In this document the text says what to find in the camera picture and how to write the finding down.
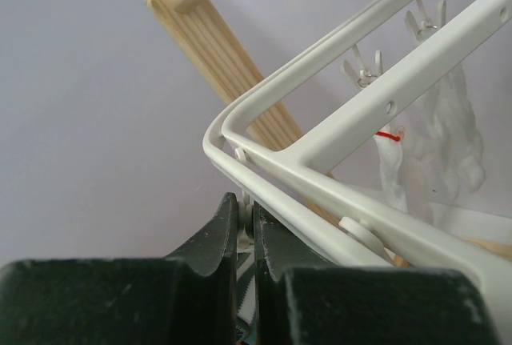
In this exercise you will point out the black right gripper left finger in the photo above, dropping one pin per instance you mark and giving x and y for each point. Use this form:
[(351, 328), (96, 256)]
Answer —
[(186, 297)]

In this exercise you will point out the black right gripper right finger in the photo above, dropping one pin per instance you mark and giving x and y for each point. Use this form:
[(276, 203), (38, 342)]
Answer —
[(303, 298)]

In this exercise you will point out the brown sock grey striped cuff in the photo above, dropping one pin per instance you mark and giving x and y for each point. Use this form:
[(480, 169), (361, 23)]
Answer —
[(246, 322)]

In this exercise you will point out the white plastic clip hanger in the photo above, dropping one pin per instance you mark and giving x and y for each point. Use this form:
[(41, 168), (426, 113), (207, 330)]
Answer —
[(305, 164)]

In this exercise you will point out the white fluffy sock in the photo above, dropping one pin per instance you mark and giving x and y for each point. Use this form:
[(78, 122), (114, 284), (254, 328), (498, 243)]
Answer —
[(454, 143)]

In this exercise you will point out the wooden hanger stand frame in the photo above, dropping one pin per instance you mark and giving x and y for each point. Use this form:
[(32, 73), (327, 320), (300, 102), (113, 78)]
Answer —
[(211, 46)]

